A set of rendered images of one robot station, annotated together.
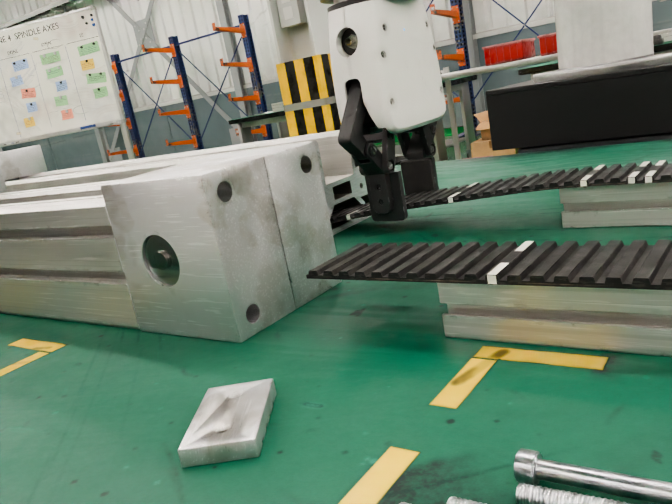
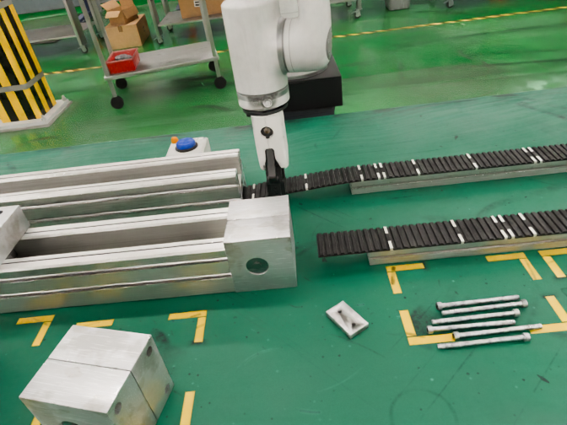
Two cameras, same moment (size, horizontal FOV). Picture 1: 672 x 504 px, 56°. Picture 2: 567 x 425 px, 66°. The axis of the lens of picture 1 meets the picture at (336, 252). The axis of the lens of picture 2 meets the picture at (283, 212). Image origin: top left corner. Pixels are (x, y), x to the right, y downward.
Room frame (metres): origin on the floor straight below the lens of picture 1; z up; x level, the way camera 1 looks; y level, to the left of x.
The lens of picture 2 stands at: (-0.04, 0.32, 1.24)
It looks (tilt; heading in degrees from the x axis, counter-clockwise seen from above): 36 degrees down; 326
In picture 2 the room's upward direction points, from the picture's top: 8 degrees counter-clockwise
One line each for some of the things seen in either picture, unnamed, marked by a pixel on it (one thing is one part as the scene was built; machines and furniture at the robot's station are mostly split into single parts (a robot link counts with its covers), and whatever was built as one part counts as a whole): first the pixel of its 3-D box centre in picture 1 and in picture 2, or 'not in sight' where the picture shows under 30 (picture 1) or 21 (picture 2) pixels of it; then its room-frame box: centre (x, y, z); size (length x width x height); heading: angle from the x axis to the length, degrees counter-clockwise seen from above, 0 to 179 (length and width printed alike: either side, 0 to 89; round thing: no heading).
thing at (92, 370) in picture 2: not in sight; (110, 380); (0.33, 0.33, 0.83); 0.11 x 0.10 x 0.10; 128
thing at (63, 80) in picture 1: (57, 133); not in sight; (6.12, 2.33, 0.97); 1.51 x 0.50 x 1.95; 72
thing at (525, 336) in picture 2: not in sight; (483, 341); (0.10, -0.04, 0.78); 0.11 x 0.01 x 0.01; 53
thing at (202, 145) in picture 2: not in sight; (189, 161); (0.74, 0.00, 0.81); 0.10 x 0.08 x 0.06; 142
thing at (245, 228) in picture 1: (240, 231); (262, 237); (0.41, 0.06, 0.83); 0.12 x 0.09 x 0.10; 142
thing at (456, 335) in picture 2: not in sight; (497, 330); (0.10, -0.06, 0.78); 0.11 x 0.01 x 0.01; 55
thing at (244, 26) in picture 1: (172, 106); not in sight; (10.89, 2.19, 1.10); 3.30 x 0.90 x 2.20; 52
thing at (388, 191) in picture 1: (376, 183); (275, 187); (0.50, -0.04, 0.83); 0.03 x 0.03 x 0.07; 52
